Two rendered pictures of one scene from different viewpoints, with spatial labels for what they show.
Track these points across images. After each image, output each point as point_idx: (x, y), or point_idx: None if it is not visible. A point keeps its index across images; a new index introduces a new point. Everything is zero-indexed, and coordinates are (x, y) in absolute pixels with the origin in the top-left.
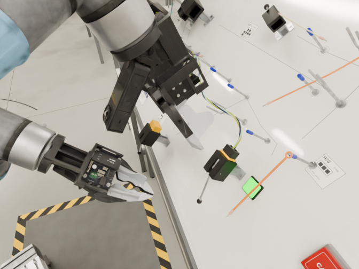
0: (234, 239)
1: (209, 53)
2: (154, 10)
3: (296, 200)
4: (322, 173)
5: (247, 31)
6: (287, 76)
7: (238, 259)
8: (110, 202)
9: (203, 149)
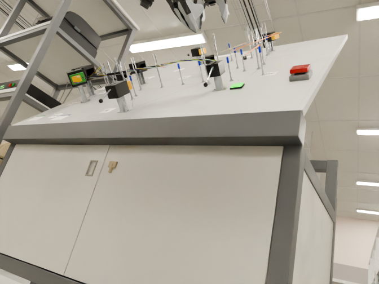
0: (242, 96)
1: (154, 87)
2: (88, 73)
3: (266, 79)
4: (269, 74)
5: (184, 77)
6: (224, 74)
7: (254, 97)
8: (185, 1)
9: (225, 22)
